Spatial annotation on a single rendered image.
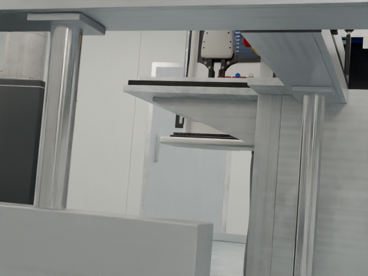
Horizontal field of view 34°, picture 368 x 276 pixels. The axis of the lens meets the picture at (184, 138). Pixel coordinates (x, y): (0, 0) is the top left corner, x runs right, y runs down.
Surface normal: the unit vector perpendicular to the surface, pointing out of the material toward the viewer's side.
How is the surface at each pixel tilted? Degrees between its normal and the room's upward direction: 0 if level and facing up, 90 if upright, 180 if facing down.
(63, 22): 180
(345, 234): 90
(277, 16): 180
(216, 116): 90
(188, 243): 90
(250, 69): 90
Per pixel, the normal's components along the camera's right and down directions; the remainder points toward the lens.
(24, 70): 0.28, -0.06
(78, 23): -0.08, 0.99
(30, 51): 0.47, -0.04
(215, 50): -0.35, 0.00
